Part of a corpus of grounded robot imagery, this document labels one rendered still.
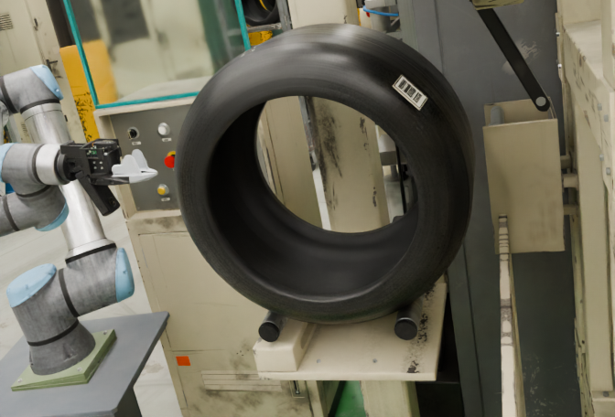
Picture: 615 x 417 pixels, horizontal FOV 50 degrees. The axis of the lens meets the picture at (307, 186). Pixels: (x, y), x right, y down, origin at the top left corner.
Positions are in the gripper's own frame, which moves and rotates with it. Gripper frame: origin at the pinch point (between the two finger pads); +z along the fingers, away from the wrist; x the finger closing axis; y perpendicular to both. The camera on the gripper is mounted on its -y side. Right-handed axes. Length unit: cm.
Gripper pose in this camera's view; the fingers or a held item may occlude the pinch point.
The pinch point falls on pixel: (151, 176)
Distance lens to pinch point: 145.2
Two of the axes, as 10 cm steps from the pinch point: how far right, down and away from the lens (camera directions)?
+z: 9.7, 0.4, -2.6
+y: -0.6, -9.3, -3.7
